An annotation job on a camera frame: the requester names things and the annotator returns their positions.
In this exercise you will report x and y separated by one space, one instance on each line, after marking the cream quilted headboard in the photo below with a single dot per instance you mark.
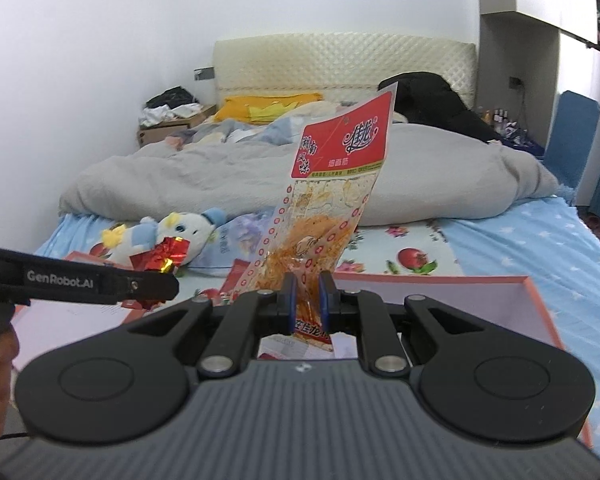
340 60

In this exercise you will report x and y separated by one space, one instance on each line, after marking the patchwork blanket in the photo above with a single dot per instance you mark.
240 130

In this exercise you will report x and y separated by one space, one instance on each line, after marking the flat red packet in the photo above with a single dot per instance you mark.
237 275

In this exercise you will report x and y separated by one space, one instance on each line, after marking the grey duvet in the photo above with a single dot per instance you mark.
205 180

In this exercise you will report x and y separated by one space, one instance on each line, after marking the deep orange cardboard box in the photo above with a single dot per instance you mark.
455 300

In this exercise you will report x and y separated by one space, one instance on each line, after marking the black clothing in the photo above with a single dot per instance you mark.
430 95

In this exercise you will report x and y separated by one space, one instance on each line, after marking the white and blue plush toy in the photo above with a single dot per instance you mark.
190 227

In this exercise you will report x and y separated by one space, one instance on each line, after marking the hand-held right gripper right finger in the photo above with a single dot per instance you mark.
325 292

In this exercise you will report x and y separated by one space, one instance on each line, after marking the grey wall socket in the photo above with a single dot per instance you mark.
204 73

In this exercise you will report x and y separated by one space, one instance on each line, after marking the red foil candy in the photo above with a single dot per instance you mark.
167 255

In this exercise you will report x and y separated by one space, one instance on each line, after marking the row of small bottles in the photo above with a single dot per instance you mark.
500 117

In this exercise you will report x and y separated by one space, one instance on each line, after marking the blue floral tissue pack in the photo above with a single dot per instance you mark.
240 240

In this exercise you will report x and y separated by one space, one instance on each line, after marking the blue chair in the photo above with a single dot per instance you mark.
572 140

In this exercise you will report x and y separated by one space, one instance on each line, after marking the yellow pillow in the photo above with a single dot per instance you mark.
260 105

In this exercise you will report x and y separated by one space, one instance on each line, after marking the pile of clothes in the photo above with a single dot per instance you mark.
172 102

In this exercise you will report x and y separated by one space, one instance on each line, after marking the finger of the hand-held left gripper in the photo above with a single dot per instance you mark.
150 285

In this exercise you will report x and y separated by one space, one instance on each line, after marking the brown cardboard box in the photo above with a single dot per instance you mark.
155 135

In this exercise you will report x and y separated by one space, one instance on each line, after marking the clear noodle packet red label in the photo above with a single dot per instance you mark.
325 200

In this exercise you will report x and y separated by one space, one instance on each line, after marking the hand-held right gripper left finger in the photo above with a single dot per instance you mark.
290 292

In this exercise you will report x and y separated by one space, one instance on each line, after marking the floral bed sheet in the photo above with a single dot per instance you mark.
505 240

